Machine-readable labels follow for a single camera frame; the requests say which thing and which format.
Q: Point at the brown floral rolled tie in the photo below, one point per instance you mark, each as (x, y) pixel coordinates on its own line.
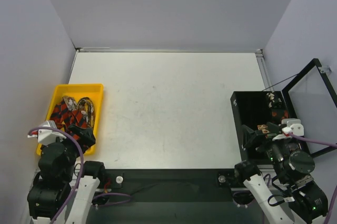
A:
(263, 128)

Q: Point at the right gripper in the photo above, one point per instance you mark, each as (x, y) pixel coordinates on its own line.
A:
(260, 139)

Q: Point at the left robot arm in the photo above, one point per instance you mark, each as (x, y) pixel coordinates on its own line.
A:
(64, 187)

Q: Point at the black framed glass box lid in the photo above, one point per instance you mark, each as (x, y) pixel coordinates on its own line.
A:
(311, 97)

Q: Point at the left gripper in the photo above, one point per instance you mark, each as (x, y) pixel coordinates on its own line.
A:
(79, 134)

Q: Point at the black tie storage box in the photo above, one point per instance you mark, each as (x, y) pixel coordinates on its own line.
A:
(251, 108)

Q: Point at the yellow plastic tray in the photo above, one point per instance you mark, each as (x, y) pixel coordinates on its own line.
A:
(78, 91)

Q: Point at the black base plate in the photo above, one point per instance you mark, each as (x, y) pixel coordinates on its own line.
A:
(173, 185)

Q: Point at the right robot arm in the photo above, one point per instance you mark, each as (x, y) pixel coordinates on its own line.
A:
(299, 198)

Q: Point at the orange navy striped tie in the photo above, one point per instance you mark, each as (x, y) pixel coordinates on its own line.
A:
(64, 117)

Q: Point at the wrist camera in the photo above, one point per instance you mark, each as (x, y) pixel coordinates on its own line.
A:
(46, 137)
(288, 126)

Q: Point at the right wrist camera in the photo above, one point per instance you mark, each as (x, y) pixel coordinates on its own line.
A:
(288, 126)

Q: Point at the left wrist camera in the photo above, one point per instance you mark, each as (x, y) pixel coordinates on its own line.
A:
(46, 137)

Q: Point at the brown floral tie in tray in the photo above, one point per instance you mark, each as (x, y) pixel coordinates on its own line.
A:
(83, 107)

